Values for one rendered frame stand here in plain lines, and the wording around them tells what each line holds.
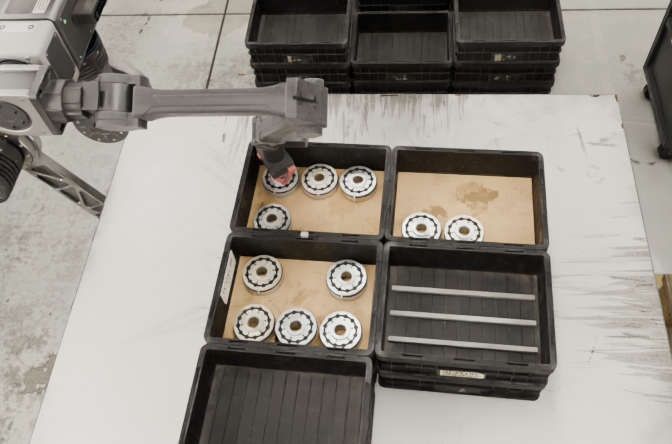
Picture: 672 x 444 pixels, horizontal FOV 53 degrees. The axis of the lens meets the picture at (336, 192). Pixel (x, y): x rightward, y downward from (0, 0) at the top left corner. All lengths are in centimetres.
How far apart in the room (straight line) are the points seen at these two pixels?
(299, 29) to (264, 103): 162
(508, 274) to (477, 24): 133
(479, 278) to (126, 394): 96
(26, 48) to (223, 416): 90
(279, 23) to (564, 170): 136
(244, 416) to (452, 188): 81
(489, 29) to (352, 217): 124
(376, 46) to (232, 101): 169
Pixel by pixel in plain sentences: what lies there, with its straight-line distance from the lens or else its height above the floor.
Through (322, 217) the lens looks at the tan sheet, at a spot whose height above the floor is 83.
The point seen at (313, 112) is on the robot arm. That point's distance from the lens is 128.
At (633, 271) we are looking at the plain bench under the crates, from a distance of 202.
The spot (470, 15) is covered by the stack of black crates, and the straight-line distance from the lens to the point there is 289.
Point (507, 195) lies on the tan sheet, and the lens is 191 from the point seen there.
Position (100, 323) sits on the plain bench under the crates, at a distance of 202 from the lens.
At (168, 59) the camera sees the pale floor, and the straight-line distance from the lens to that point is 361.
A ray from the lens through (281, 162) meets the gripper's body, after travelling 182.
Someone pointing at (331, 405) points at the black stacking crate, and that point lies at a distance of 165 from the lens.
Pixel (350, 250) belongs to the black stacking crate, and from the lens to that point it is 173.
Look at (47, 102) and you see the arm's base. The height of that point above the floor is 148.
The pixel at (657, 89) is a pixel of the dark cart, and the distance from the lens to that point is 319.
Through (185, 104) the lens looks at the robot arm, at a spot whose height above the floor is 146.
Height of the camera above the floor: 240
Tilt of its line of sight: 56 degrees down
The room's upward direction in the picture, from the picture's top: 8 degrees counter-clockwise
